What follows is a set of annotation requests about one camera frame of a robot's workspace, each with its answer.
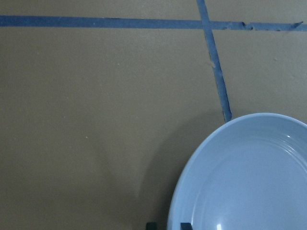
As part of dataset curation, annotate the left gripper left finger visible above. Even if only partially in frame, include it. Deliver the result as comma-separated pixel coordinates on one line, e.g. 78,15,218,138
146,222,157,230

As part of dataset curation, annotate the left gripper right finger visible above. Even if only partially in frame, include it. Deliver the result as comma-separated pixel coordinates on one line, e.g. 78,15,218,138
180,222,192,230

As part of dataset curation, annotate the blue plate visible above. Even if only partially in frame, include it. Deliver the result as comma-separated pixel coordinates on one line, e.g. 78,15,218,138
167,113,307,230

